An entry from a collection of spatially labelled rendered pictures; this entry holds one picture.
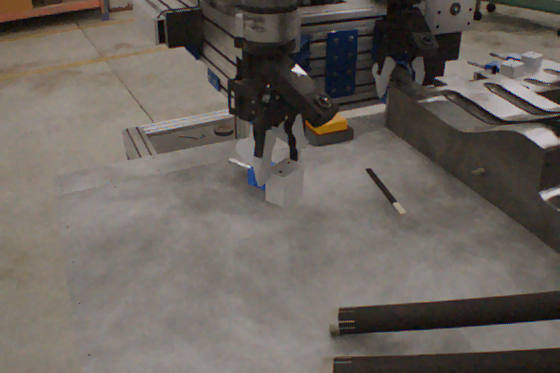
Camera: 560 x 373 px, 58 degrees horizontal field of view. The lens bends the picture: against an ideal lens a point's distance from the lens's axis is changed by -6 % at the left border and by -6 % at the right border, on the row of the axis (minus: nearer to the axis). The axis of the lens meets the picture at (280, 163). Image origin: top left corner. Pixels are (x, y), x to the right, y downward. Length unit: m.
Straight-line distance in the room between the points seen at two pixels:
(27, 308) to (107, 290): 1.27
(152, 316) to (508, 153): 0.54
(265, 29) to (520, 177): 0.42
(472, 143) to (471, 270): 0.24
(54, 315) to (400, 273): 1.39
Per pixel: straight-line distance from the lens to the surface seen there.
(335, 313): 0.60
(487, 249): 0.78
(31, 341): 1.84
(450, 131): 0.92
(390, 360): 0.55
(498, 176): 0.86
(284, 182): 0.79
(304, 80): 0.74
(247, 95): 0.76
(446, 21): 1.39
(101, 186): 0.91
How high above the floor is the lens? 1.25
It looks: 29 degrees down
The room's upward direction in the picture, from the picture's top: straight up
